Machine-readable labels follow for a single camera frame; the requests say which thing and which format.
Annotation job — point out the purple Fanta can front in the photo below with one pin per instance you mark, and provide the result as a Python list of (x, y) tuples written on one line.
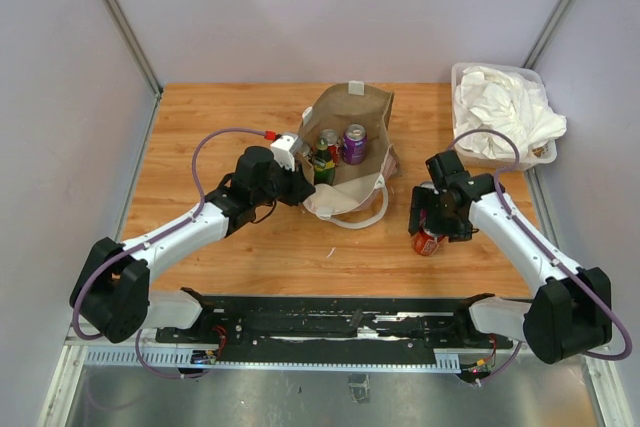
[(354, 144)]

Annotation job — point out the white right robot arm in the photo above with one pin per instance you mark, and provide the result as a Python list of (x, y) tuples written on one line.
[(566, 314)]

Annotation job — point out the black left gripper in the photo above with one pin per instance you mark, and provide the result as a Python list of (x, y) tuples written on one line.
[(300, 189)]

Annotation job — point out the aluminium frame post right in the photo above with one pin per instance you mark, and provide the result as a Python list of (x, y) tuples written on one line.
[(547, 33)]

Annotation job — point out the red cola can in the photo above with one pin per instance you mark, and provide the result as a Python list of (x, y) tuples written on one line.
[(426, 243), (333, 142)]

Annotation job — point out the white plastic basket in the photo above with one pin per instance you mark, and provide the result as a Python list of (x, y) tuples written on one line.
[(500, 117)]

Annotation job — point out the burlap canvas tote bag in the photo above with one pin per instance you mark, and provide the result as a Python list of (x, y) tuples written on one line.
[(358, 197)]

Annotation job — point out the white crumpled cloth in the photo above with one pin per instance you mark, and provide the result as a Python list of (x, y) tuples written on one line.
[(505, 114)]

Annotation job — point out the aluminium frame post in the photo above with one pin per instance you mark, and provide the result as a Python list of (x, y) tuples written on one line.
[(122, 24), (547, 33)]

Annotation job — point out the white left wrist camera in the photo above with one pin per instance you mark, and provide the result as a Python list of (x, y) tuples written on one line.
[(284, 149)]

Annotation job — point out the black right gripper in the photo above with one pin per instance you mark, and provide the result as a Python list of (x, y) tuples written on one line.
[(424, 198)]

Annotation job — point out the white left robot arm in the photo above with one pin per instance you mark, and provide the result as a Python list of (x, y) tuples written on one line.
[(113, 298)]

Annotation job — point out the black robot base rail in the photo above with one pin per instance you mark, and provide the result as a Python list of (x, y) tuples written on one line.
[(335, 332)]

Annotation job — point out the aluminium frame post left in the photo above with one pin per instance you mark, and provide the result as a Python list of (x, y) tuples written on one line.
[(122, 24)]

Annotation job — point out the green glass bottle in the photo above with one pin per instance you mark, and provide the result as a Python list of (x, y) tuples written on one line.
[(323, 163)]

